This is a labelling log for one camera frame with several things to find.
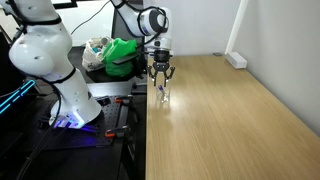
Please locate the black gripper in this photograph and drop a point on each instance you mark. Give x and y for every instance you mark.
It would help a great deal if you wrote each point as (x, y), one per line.
(161, 64)

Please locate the blue capped marker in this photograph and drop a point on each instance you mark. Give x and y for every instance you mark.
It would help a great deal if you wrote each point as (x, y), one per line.
(162, 93)

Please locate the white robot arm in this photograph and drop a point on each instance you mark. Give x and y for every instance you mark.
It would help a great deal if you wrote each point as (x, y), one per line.
(42, 52)

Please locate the white plastic bag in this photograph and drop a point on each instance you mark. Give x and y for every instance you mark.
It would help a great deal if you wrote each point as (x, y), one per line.
(92, 58)

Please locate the white box on table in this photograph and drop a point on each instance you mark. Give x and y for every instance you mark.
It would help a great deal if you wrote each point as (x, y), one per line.
(236, 60)

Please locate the cyan lit device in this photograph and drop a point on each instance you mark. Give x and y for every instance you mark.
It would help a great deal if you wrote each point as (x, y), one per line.
(16, 95)

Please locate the orange handled clamp far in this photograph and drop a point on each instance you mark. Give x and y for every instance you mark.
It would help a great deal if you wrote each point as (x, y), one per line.
(123, 99)

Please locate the orange handled clamp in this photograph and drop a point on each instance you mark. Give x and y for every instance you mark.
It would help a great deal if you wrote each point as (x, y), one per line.
(123, 99)
(116, 131)

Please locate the orange handled clamp near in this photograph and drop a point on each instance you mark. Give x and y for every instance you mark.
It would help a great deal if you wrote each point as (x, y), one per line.
(116, 131)

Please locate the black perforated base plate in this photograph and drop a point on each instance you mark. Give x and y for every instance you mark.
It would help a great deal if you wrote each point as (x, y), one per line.
(67, 135)

